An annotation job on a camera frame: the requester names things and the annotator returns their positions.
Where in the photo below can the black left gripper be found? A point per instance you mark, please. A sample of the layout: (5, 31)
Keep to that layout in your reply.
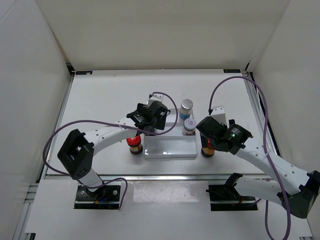
(159, 124)

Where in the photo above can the red-lid sauce jar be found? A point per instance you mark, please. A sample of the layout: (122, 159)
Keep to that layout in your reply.
(135, 145)
(207, 150)

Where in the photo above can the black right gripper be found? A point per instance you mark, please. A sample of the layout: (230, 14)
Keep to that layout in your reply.
(204, 141)

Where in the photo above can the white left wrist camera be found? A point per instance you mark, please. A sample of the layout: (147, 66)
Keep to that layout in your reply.
(154, 97)

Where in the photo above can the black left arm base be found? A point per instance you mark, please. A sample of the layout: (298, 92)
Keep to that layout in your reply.
(105, 198)

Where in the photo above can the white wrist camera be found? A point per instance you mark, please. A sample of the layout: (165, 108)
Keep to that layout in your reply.
(218, 113)
(154, 97)

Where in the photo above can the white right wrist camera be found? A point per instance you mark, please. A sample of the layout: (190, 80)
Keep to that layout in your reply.
(218, 113)

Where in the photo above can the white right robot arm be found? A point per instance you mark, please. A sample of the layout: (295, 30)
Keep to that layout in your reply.
(292, 187)

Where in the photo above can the white tiered organizer tray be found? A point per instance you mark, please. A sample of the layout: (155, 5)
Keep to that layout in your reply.
(177, 143)

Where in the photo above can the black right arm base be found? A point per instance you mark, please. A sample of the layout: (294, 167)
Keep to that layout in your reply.
(225, 198)

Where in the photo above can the short silver-lid jar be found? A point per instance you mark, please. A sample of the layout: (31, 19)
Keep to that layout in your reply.
(189, 127)

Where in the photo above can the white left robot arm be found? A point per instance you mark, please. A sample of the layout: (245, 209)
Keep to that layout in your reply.
(79, 148)

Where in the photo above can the tall blue-label shaker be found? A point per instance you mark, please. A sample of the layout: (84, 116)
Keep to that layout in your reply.
(186, 109)

